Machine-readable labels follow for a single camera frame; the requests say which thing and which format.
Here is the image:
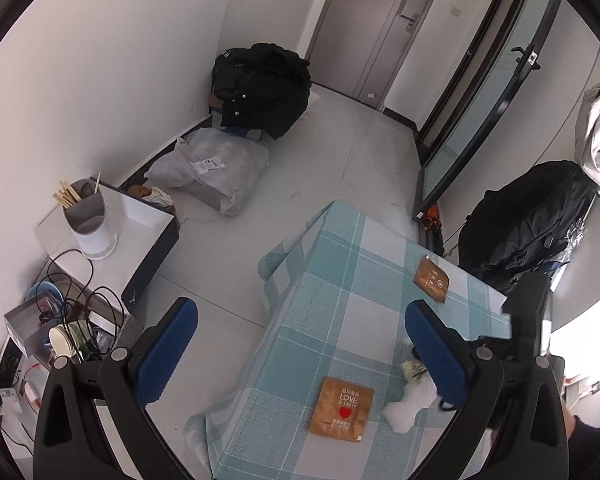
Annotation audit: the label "pale wrapper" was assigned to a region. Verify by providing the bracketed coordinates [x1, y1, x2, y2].
[400, 357, 431, 383]

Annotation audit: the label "black jacket pile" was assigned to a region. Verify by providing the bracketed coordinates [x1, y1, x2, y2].
[211, 44, 312, 141]

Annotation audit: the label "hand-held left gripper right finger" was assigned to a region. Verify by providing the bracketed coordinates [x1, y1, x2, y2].
[405, 299, 568, 480]

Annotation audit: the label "grey and white utensil holder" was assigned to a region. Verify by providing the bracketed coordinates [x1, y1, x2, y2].
[62, 178, 118, 261]

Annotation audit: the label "grey-brown room door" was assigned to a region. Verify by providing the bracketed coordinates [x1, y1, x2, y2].
[305, 0, 453, 111]

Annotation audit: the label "person's right forearm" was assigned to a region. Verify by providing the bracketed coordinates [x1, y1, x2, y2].
[562, 402, 600, 466]

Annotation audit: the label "small brown packet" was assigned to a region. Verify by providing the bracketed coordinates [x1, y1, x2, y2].
[412, 255, 451, 304]

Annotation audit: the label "grey open box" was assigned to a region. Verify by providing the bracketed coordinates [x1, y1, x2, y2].
[4, 300, 68, 358]

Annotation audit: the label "white tissue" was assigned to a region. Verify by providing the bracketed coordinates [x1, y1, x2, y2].
[382, 382, 441, 433]

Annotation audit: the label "bundle of wooden chopsticks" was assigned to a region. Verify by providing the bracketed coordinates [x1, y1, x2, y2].
[54, 171, 102, 210]

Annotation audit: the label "blue checked tablecloth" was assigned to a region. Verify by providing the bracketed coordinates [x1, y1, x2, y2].
[182, 200, 513, 480]

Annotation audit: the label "black-framed glass door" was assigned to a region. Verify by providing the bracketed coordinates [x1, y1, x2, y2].
[415, 0, 563, 211]

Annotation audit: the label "tangled black cables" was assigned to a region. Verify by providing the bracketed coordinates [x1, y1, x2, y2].
[45, 247, 131, 361]

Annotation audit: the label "grey plastic parcel bag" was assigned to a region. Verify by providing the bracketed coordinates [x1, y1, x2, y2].
[144, 127, 272, 217]

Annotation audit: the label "brown packet with red heart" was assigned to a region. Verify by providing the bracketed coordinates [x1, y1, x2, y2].
[308, 376, 376, 443]

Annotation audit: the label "black door handle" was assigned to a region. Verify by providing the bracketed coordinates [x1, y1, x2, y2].
[511, 46, 541, 68]

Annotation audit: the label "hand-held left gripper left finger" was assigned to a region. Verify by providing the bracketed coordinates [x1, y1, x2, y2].
[32, 296, 199, 480]

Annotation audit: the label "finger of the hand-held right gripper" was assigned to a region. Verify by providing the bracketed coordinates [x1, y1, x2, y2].
[500, 272, 554, 361]

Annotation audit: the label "white box with dark sides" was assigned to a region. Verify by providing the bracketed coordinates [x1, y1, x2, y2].
[35, 182, 181, 311]

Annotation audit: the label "blue bowl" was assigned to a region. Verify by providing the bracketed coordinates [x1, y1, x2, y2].
[26, 281, 67, 311]

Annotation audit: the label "black hanging jacket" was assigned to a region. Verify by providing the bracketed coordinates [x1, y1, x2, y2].
[457, 160, 600, 296]

